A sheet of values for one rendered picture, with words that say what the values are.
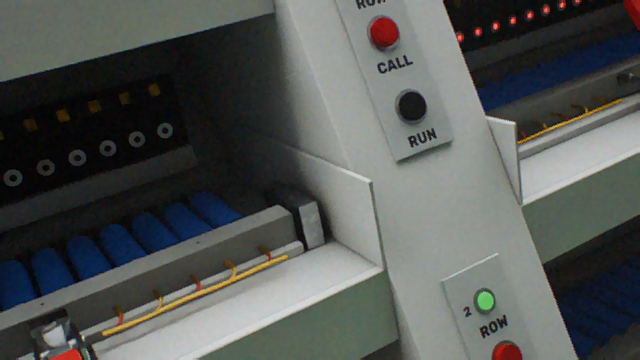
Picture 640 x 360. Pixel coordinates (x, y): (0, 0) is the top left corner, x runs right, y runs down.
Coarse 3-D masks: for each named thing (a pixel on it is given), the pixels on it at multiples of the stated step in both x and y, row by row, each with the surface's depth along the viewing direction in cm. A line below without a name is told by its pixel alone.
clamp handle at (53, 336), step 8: (48, 328) 30; (56, 328) 30; (48, 336) 30; (56, 336) 30; (64, 336) 30; (48, 344) 30; (56, 344) 30; (64, 344) 30; (48, 352) 30; (56, 352) 29; (64, 352) 27; (72, 352) 27
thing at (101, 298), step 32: (256, 224) 38; (288, 224) 39; (160, 256) 36; (192, 256) 36; (224, 256) 37; (256, 256) 38; (64, 288) 35; (96, 288) 34; (128, 288) 35; (160, 288) 36; (0, 320) 33; (32, 320) 33; (96, 320) 34; (0, 352) 33
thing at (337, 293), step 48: (240, 144) 49; (48, 192) 45; (96, 192) 46; (240, 192) 50; (288, 192) 40; (336, 192) 37; (336, 240) 40; (240, 288) 37; (288, 288) 36; (336, 288) 35; (384, 288) 36; (144, 336) 34; (192, 336) 33; (240, 336) 32; (288, 336) 34; (336, 336) 35; (384, 336) 37
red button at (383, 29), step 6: (384, 18) 37; (372, 24) 37; (378, 24) 37; (384, 24) 37; (390, 24) 37; (372, 30) 37; (378, 30) 37; (384, 30) 37; (390, 30) 37; (396, 30) 37; (372, 36) 37; (378, 36) 37; (384, 36) 37; (390, 36) 37; (396, 36) 37; (378, 42) 37; (384, 42) 37; (390, 42) 37
